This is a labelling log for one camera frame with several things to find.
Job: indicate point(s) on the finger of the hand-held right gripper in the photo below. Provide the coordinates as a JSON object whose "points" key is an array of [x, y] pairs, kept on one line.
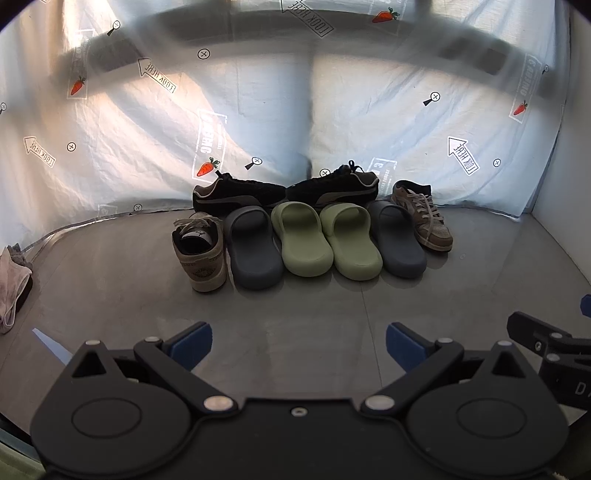
{"points": [[586, 306], [524, 330]]}

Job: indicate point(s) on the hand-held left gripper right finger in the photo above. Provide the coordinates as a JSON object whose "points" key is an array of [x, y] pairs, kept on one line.
{"points": [[406, 346]]}

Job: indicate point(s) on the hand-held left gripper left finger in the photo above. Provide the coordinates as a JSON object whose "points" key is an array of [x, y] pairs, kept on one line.
{"points": [[191, 344]]}

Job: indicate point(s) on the beige laced sneaker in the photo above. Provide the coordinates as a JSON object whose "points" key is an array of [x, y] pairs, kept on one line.
{"points": [[203, 267], [431, 226]]}

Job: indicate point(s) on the dark grey slide sandal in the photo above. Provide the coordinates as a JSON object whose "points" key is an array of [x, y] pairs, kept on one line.
{"points": [[399, 244], [254, 249]]}

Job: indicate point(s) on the light green slide sandal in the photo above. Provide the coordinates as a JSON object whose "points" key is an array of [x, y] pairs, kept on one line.
{"points": [[304, 249], [355, 254]]}

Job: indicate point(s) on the black suede sneaker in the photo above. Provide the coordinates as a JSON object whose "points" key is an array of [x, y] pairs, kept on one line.
{"points": [[332, 187], [240, 196]]}

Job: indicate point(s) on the dark cloth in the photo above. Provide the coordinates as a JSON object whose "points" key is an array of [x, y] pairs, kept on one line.
{"points": [[26, 288]]}

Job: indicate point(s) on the pale pink cloth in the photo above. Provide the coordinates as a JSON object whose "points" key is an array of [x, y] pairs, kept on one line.
{"points": [[11, 281]]}

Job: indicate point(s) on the grey cloth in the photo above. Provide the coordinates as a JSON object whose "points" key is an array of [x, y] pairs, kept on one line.
{"points": [[14, 251]]}

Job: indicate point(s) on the white printed sheet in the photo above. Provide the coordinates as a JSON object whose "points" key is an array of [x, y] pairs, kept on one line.
{"points": [[277, 115]]}

